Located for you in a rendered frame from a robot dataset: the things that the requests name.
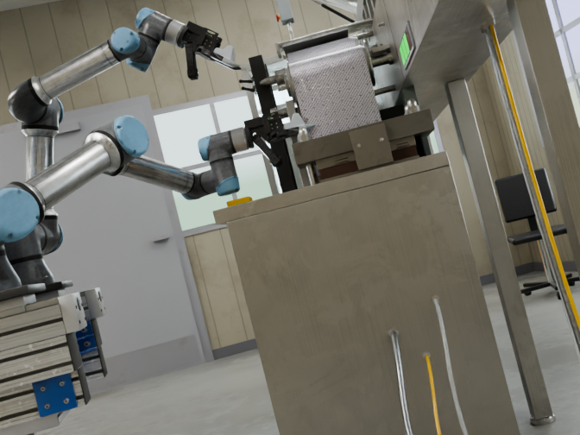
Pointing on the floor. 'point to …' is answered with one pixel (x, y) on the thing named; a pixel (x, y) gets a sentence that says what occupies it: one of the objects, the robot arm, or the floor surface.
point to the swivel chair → (520, 210)
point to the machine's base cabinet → (372, 312)
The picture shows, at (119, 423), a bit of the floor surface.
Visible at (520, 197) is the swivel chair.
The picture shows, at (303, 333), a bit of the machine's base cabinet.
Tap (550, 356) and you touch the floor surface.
